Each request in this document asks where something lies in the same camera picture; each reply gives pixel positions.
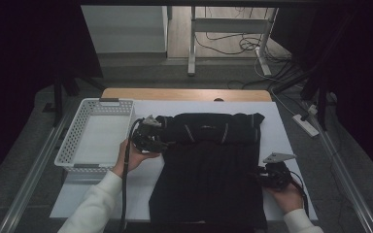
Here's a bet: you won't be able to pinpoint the dark navy sweater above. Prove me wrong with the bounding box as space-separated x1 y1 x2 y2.
148 112 268 231

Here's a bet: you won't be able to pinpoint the person's right hand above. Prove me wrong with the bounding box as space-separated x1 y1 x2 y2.
264 183 306 216

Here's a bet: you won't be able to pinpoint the aluminium rail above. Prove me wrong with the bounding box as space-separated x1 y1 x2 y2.
304 101 373 233
0 106 79 233

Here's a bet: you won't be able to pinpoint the white metal desk frame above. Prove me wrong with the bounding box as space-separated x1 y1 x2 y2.
187 6 280 78

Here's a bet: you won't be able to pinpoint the white power strip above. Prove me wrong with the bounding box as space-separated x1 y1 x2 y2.
291 114 321 138

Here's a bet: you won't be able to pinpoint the person's left hand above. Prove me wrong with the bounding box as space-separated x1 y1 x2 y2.
111 138 161 179

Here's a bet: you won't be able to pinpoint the right hand-held gripper black cable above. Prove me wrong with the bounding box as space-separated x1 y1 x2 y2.
288 169 311 218

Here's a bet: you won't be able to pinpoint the tangled black cables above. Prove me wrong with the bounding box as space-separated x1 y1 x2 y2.
193 6 305 91

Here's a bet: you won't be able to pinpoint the white cabinet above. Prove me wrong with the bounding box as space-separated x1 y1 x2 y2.
81 5 169 54

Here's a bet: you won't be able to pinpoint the hand-held gripper black cable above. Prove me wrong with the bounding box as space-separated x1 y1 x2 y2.
288 169 311 218
119 117 146 233

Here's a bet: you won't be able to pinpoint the white perforated plastic basket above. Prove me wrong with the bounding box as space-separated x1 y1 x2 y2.
53 97 136 174

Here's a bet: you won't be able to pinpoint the black stand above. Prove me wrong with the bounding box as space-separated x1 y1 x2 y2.
271 13 358 132
42 62 106 128

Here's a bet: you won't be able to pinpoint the left hand-held gripper black cable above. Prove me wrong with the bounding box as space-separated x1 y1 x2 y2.
119 117 146 233

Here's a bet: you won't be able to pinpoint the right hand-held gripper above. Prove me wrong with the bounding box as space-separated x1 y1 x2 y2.
255 152 297 190

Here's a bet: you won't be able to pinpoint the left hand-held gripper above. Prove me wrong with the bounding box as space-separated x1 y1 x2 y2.
130 115 169 154

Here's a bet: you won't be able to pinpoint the dark curtain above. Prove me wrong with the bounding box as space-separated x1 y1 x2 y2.
0 0 104 190
271 0 373 179

